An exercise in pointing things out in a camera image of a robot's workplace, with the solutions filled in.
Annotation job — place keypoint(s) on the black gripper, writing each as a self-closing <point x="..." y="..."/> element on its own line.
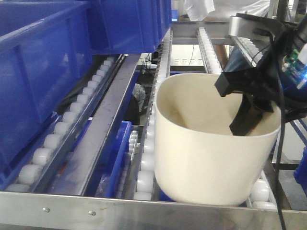
<point x="285" y="59"/>

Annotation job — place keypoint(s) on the white plastic bin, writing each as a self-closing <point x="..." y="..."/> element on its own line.
<point x="197" y="158"/>

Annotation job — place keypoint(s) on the stainless steel shelf rack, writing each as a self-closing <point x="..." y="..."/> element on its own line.
<point x="60" y="195"/>

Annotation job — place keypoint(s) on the white roller track right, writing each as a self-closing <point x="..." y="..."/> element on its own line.
<point x="261" y="196"/>

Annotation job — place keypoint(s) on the white roller track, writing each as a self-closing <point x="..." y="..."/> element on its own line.
<point x="64" y="122"/>
<point x="142" y="171"/>
<point x="261" y="196"/>

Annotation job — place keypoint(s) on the person in white shirt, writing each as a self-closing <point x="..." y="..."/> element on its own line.
<point x="215" y="10"/>

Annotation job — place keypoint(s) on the white roller track middle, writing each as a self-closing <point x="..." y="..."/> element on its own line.
<point x="142" y="171"/>

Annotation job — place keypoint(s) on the blue crate rear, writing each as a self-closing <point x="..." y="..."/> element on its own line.
<point x="128" y="26"/>

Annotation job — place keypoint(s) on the blue crate below rollers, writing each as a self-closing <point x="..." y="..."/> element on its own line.
<point x="107" y="173"/>

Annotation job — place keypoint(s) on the large blue crate left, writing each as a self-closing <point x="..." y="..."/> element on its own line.
<point x="44" y="50"/>

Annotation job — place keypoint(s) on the white roller track left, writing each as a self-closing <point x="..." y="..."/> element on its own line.
<point x="64" y="122"/>

